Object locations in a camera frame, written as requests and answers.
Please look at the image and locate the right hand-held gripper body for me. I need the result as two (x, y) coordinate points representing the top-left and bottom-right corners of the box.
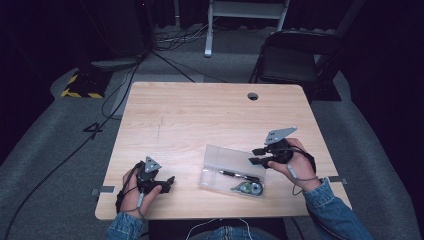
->
(264, 126), (298, 166)

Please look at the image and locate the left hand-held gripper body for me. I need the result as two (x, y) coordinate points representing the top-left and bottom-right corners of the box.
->
(136, 155), (168, 195)

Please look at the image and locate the black pen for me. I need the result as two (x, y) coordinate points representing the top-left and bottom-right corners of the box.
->
(218, 169), (262, 183)

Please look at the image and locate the transparent plastic pencil case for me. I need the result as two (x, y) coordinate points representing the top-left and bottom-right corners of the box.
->
(198, 143), (268, 200)

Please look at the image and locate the green correction tape dispenser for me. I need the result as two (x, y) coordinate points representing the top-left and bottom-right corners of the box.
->
(230, 181), (265, 198)

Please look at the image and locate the person's right hand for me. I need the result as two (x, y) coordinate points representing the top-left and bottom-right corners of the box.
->
(267, 137), (323, 193)

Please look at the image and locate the person's left hand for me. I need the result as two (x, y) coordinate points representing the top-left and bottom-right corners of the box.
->
(118, 162), (164, 216)

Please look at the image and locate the grey tape strip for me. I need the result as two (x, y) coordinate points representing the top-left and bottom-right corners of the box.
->
(327, 175), (348, 186)
(90, 185), (116, 197)

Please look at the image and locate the person's lap in jeans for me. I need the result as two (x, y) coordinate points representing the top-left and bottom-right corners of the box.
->
(198, 225), (279, 240)

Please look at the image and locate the black folding chair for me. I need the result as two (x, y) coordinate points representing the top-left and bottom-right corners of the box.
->
(249, 29), (345, 102)

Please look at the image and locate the yellow black striped base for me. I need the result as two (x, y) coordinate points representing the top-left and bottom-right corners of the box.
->
(60, 70), (114, 100)

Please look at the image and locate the right gripper grey cable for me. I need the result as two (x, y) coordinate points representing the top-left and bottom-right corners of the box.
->
(285, 162), (322, 197)

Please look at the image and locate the gripper grey cable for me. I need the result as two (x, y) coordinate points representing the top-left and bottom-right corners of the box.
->
(285, 162), (322, 197)
(123, 191), (148, 222)

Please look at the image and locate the left gripper grey cable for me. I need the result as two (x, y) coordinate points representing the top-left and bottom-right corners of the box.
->
(123, 191), (148, 222)

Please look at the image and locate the thin white cord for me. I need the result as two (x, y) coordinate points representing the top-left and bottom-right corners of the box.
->
(184, 217), (255, 240)

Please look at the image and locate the long black floor cable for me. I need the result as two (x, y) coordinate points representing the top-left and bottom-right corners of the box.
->
(0, 58), (144, 240)

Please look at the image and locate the bundle of floor cables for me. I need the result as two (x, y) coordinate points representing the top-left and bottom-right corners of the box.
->
(155, 23), (216, 52)

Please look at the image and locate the white metal stand frame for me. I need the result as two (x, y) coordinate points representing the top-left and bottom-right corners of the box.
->
(203, 0), (292, 59)

